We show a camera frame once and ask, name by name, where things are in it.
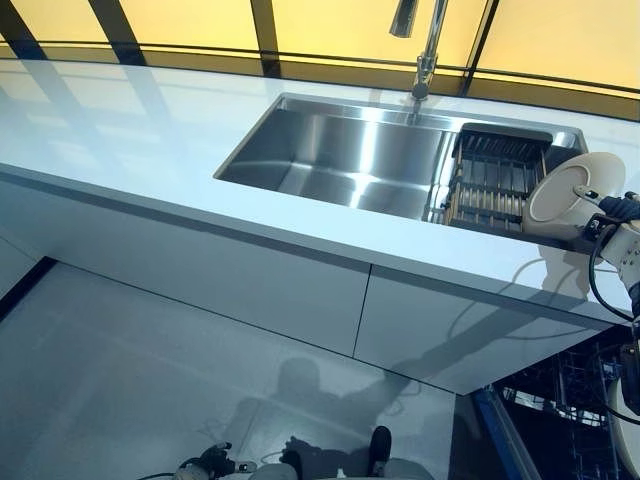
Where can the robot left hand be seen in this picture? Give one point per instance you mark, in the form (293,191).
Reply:
(222,460)

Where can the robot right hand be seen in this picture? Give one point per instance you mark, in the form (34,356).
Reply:
(620,207)

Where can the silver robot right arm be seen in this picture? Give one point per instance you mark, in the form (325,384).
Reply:
(625,255)

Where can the black robot left foot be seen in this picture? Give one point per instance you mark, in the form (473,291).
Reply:
(292,455)

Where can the black robot foot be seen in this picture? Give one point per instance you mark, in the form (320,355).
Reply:
(380,450)
(292,455)

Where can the black dish drying rack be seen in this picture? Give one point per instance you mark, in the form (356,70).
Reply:
(495,185)

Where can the black robot right foot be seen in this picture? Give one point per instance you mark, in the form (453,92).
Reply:
(380,450)

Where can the grey robot right leg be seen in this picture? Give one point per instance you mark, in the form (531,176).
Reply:
(405,471)

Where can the white cabinet door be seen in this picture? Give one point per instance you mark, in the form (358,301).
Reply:
(200,270)
(475,340)

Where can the chrome pull-down kitchen faucet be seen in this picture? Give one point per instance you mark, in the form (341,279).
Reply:
(430,50)

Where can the stainless steel sink basin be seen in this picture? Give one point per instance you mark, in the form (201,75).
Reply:
(340,150)

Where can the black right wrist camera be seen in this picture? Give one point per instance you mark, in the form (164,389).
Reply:
(597,226)

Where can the dark window frame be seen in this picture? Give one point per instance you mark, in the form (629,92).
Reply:
(265,25)

